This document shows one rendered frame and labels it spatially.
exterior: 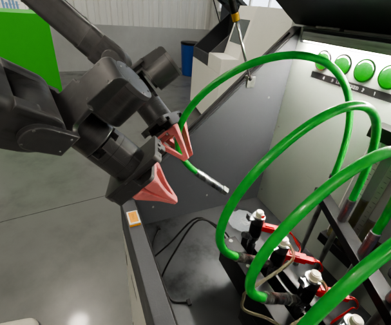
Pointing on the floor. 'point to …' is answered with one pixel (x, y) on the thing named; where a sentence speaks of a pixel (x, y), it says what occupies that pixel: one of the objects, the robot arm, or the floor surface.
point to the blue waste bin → (187, 49)
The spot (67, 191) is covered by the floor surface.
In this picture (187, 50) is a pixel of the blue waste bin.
